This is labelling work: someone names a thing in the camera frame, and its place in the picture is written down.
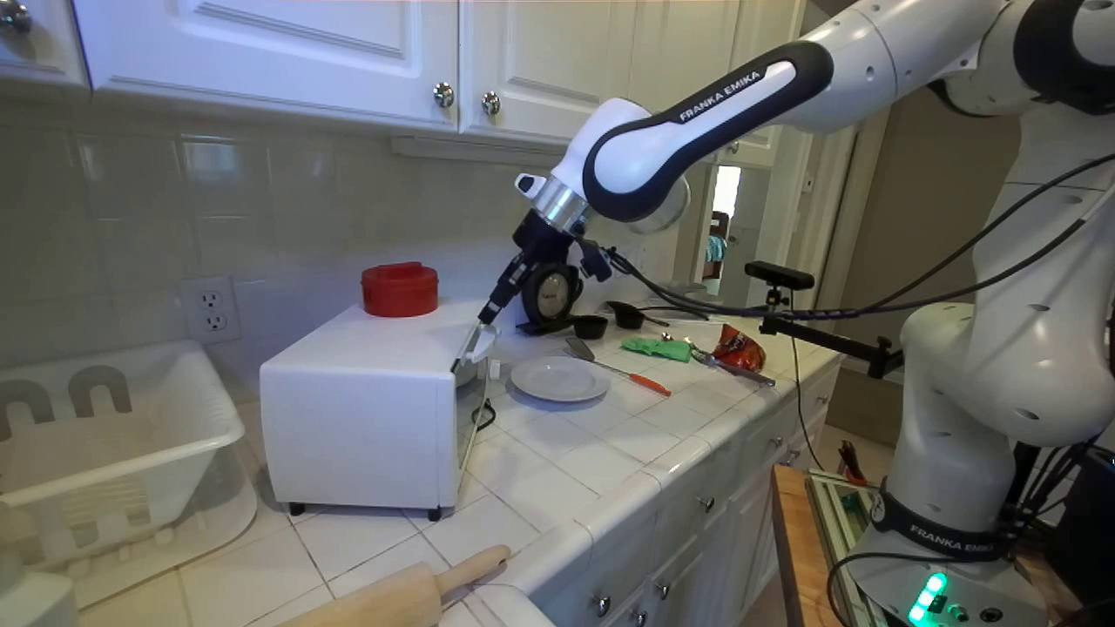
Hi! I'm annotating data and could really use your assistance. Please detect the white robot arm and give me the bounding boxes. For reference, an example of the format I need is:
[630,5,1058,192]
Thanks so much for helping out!
[478,0,1115,627]

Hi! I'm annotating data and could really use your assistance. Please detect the red crumpled bag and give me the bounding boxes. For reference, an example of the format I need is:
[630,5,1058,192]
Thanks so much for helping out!
[713,325,768,374]

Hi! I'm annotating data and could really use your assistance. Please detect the white round plate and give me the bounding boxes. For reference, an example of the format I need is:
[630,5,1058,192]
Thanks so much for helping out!
[510,357,610,405]

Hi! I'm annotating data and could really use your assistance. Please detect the white lower cabinet drawers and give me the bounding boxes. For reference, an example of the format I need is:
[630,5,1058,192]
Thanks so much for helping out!
[531,366,838,627]

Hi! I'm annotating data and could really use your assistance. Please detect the black camera on stand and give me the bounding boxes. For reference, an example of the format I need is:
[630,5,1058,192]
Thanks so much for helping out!
[745,260,904,380]

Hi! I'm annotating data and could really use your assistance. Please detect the white dish rack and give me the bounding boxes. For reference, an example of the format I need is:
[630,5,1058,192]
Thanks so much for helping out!
[0,340,244,568]

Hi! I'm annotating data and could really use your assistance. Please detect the white toaster oven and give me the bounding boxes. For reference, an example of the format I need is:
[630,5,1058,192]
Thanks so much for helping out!
[257,304,496,519]

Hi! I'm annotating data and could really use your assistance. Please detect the white upper cabinets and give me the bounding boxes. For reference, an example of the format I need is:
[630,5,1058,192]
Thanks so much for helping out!
[0,0,809,144]

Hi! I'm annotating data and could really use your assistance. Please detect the red round container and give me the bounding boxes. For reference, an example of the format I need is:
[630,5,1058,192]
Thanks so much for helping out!
[364,260,439,318]

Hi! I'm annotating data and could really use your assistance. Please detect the black ladle pan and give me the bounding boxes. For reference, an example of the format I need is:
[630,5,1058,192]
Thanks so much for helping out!
[608,299,670,331]

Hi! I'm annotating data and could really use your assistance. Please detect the wooden rolling pin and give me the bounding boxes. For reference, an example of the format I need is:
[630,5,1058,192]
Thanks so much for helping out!
[287,542,511,627]

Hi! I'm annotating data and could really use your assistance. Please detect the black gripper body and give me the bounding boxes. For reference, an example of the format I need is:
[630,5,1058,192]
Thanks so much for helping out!
[478,212,610,327]

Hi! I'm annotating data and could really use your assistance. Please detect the white wall outlet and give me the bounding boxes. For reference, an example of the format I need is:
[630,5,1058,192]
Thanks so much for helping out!
[189,278,237,340]

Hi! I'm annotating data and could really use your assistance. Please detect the green utensil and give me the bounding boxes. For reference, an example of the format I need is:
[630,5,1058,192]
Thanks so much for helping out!
[622,339,695,364]

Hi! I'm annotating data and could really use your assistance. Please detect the small black bowl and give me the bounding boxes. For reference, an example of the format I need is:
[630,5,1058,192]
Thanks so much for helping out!
[570,315,610,339]

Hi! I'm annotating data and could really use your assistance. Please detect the orange handled metal spatula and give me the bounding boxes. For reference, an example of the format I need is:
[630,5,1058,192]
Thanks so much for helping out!
[563,339,671,398]

